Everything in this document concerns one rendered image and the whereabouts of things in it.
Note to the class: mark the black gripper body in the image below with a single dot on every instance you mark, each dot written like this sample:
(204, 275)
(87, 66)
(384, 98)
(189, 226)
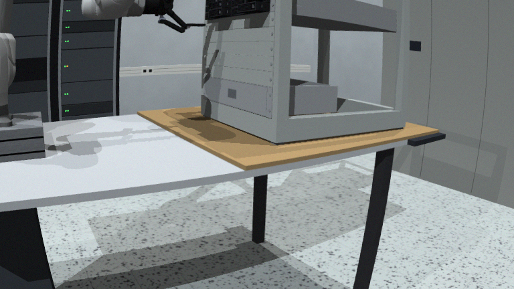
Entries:
(157, 6)

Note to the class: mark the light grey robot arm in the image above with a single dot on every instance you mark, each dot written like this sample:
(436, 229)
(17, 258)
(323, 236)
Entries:
(94, 9)

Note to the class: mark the tan flat wooden board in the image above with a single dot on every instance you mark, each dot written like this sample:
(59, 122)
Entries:
(248, 151)

